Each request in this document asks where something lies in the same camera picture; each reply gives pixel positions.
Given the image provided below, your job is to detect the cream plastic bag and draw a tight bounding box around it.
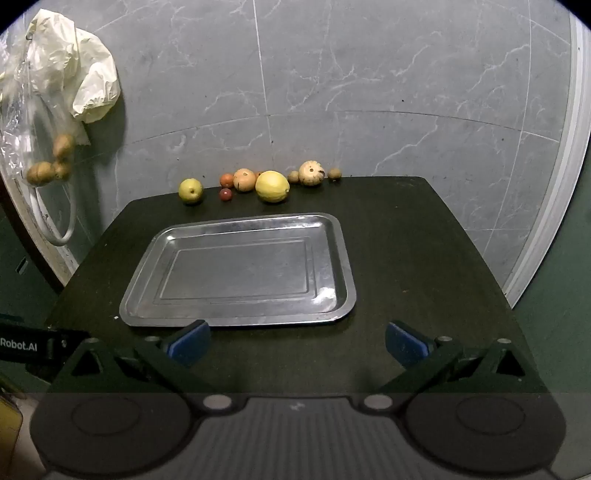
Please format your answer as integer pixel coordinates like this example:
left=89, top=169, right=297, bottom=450
left=0, top=8, right=122, bottom=146

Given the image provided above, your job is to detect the yellow lemon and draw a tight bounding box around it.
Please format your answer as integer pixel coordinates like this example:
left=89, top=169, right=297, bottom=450
left=255, top=170, right=291, bottom=204

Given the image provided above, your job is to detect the yellow-green pear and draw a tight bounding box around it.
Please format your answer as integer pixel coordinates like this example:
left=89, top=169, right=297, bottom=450
left=178, top=178, right=204, bottom=205

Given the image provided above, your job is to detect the metal tray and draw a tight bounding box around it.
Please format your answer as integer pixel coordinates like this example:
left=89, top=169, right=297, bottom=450
left=119, top=212, right=357, bottom=328

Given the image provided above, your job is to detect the clear plastic bag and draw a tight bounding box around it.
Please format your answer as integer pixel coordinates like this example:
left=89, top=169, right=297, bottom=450
left=0, top=46, right=88, bottom=185

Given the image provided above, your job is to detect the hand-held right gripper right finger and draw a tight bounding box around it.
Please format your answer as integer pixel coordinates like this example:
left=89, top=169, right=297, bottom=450
left=359, top=321, right=551, bottom=412

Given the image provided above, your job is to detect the orange persimmon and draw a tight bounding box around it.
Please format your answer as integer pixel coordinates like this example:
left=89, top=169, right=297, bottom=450
left=233, top=168, right=257, bottom=192

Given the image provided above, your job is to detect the dark green cabinet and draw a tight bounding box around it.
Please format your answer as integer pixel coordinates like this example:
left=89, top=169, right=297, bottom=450
left=0, top=203, right=65, bottom=319

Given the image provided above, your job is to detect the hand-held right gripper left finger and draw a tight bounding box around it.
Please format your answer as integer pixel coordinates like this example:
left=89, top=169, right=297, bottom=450
left=48, top=319, right=236, bottom=412

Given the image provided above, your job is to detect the white hose loop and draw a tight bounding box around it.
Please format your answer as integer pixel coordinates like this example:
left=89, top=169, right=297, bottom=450
left=28, top=106, right=77, bottom=246

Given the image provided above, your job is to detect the striped pale melon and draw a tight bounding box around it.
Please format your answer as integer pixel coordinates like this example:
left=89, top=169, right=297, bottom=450
left=298, top=160, right=327, bottom=187

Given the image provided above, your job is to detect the yellow container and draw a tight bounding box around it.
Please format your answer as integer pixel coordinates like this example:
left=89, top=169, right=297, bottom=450
left=0, top=397, right=24, bottom=455

